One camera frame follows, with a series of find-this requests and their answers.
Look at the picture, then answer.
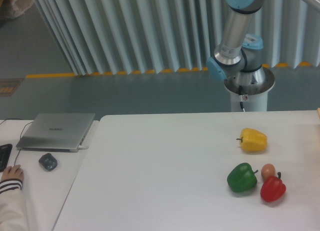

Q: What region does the person's hand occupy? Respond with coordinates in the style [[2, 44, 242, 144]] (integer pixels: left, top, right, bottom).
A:
[[0, 164, 25, 182]]

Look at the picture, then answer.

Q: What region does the white striped sleeve forearm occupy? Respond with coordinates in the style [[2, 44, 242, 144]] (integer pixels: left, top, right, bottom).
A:
[[0, 179, 29, 231]]

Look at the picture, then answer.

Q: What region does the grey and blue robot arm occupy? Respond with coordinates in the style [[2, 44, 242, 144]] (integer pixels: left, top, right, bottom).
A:
[[206, 0, 320, 81]]

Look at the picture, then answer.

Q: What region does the black keyboard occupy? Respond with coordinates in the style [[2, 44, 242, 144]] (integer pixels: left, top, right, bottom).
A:
[[0, 143, 13, 172]]

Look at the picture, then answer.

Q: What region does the dark grey small device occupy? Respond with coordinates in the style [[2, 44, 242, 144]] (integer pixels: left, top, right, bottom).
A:
[[38, 153, 58, 172]]

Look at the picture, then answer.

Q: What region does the silver closed laptop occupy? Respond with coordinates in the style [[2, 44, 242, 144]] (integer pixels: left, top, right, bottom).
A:
[[16, 113, 95, 152]]

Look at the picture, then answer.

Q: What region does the white folding partition screen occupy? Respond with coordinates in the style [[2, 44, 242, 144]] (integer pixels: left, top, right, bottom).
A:
[[34, 0, 320, 75]]

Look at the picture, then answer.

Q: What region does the green bell pepper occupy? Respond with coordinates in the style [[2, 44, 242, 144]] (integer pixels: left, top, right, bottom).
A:
[[227, 162, 258, 193]]

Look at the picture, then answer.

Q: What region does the yellow bell pepper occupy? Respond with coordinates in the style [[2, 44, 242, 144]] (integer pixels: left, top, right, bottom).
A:
[[237, 128, 268, 153]]

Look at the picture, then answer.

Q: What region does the brown egg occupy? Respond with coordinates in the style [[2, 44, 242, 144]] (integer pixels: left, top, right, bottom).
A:
[[260, 163, 276, 180]]

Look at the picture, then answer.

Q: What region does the red bell pepper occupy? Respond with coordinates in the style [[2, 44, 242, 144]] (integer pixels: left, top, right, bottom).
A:
[[260, 172, 287, 203]]

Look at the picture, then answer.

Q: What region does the black mouse cable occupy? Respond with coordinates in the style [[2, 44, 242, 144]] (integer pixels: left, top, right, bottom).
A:
[[0, 117, 35, 167]]

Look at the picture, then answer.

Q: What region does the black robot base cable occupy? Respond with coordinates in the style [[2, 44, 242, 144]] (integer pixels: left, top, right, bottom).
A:
[[237, 84, 246, 113]]

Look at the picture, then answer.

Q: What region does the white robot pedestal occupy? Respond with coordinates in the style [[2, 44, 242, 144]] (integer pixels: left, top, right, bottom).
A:
[[224, 66, 275, 112]]

